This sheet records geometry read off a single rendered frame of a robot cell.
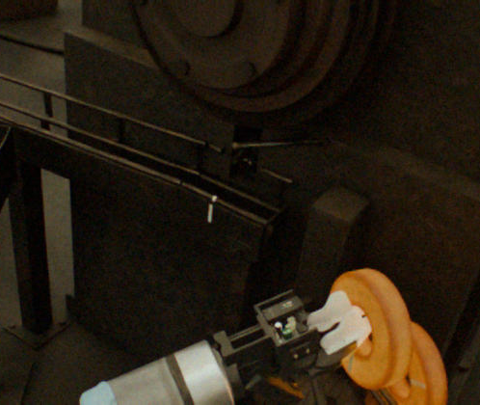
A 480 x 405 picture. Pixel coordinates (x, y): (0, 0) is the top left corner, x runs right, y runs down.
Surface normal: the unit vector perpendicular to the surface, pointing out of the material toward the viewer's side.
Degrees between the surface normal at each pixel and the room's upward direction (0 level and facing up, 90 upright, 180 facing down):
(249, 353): 89
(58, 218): 0
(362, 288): 89
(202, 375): 33
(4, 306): 0
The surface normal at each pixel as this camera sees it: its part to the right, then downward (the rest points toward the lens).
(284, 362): 0.41, 0.57
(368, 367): -0.89, 0.14
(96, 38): 0.15, -0.80
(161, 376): -0.07, -0.67
